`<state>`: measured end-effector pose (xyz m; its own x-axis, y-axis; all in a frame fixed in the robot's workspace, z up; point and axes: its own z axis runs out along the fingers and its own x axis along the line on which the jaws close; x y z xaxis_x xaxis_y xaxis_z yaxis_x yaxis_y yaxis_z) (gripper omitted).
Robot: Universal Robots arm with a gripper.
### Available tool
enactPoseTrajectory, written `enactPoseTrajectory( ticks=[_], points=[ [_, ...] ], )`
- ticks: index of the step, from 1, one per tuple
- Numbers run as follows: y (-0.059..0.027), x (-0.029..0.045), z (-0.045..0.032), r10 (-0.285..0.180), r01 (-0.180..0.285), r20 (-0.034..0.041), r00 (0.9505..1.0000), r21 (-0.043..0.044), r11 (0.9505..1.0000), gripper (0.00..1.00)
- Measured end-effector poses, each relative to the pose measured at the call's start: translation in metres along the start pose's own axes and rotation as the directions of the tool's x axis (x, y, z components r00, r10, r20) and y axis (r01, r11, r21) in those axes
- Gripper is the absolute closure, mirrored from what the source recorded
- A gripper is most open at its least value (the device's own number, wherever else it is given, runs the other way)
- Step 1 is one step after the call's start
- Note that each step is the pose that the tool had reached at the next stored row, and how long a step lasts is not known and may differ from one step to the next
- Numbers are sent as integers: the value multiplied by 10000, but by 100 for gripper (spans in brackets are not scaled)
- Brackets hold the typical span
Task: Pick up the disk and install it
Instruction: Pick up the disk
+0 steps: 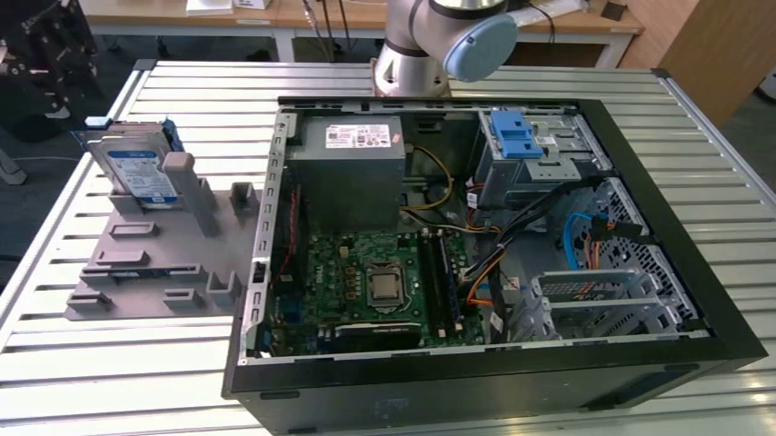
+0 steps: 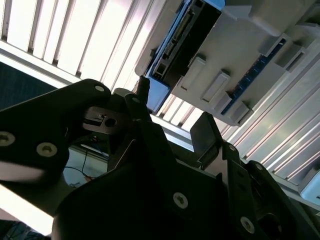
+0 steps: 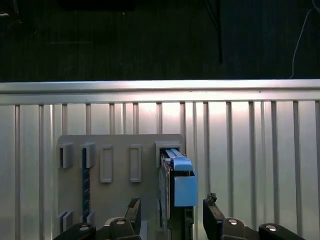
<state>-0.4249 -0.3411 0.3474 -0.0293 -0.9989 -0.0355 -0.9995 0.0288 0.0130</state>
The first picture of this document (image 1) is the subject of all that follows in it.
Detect silver CPU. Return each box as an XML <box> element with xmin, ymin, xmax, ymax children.
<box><xmin>366</xmin><ymin>272</ymin><xmax>404</xmax><ymax>305</ymax></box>

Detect blue plastic latch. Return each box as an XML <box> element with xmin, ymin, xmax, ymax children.
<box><xmin>490</xmin><ymin>110</ymin><xmax>546</xmax><ymax>160</ymax></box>

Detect black PC case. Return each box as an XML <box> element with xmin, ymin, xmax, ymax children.
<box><xmin>220</xmin><ymin>94</ymin><xmax>769</xmax><ymax>435</ymax></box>

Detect thin red wire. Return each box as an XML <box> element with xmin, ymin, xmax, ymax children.
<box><xmin>275</xmin><ymin>185</ymin><xmax>304</xmax><ymax>282</ymax></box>

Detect black desk cable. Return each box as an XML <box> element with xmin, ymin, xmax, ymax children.
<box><xmin>538</xmin><ymin>8</ymin><xmax>559</xmax><ymax>45</ymax></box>

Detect yellow power wires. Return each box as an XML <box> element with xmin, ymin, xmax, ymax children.
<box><xmin>402</xmin><ymin>144</ymin><xmax>455</xmax><ymax>213</ymax></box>

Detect metal disk bay cage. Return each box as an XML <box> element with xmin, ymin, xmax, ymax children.
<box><xmin>506</xmin><ymin>267</ymin><xmax>698</xmax><ymax>344</ymax></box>

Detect hard disk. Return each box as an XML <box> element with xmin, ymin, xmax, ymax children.
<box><xmin>69</xmin><ymin>115</ymin><xmax>187</xmax><ymax>213</ymax></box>

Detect black cable bundle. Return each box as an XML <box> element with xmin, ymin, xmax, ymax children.
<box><xmin>459</xmin><ymin>183</ymin><xmax>586</xmax><ymax>292</ymax></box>

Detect black graphics card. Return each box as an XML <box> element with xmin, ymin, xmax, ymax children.
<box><xmin>330</xmin><ymin>320</ymin><xmax>423</xmax><ymax>351</ymax></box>

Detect installed RAM stick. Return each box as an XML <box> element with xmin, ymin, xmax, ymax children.
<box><xmin>436</xmin><ymin>231</ymin><xmax>467</xmax><ymax>335</ymax></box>

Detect white table leg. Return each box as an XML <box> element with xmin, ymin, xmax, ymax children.
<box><xmin>0</xmin><ymin>147</ymin><xmax>29</xmax><ymax>186</ymax></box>

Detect grey power supply unit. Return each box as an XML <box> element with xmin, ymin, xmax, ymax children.
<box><xmin>283</xmin><ymin>115</ymin><xmax>407</xmax><ymax>233</ymax></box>

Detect black office chair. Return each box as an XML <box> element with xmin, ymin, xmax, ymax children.
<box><xmin>0</xmin><ymin>113</ymin><xmax>69</xmax><ymax>144</ymax></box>

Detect multicoloured disk power wire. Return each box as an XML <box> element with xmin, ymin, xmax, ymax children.
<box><xmin>581</xmin><ymin>216</ymin><xmax>653</xmax><ymax>276</ymax></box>

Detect blue SATA wire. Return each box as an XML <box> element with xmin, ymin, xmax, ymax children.
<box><xmin>559</xmin><ymin>213</ymin><xmax>598</xmax><ymax>282</ymax></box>

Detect grey parts rack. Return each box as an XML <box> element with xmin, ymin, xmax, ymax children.
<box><xmin>62</xmin><ymin>152</ymin><xmax>268</xmax><ymax>322</ymax></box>

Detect wooden desk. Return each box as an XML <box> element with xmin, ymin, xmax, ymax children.
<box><xmin>81</xmin><ymin>0</ymin><xmax>647</xmax><ymax>69</ymax></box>

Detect wooden cabinet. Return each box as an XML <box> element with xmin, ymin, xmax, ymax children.
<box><xmin>657</xmin><ymin>0</ymin><xmax>776</xmax><ymax>133</ymax></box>

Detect metal optical drive cage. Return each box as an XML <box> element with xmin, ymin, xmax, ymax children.
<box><xmin>475</xmin><ymin>108</ymin><xmax>613</xmax><ymax>210</ymax></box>

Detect green motherboard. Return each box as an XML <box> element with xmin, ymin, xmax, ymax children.
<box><xmin>265</xmin><ymin>229</ymin><xmax>490</xmax><ymax>358</ymax></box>

